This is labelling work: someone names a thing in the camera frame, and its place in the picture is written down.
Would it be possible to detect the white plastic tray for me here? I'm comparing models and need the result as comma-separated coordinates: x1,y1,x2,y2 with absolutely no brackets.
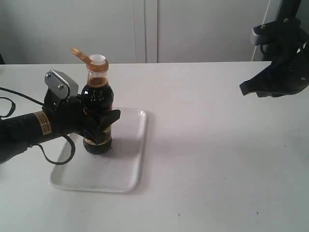
49,108,147,193

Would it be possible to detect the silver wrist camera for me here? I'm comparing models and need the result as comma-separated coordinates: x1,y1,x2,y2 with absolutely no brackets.
251,17,301,46
44,69,79,100

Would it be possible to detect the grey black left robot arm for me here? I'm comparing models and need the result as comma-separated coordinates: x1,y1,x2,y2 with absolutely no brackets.
0,96,121,165

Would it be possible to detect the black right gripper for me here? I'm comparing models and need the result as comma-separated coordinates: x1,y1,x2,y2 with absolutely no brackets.
239,20,309,97

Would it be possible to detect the dark vertical post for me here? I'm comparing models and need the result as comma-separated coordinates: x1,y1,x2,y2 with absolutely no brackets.
261,0,301,61

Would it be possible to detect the dark soy sauce bottle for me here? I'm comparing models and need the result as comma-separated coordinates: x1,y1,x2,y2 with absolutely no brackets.
71,47,114,155

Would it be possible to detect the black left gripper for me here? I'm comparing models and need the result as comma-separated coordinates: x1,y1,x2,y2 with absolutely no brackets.
41,93,121,145

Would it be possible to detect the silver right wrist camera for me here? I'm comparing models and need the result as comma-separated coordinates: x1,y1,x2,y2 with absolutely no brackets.
251,17,301,46

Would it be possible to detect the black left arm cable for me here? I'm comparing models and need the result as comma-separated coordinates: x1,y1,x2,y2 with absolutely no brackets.
0,87,77,165

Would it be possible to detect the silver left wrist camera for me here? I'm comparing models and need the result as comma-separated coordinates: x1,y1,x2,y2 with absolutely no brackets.
44,69,79,100

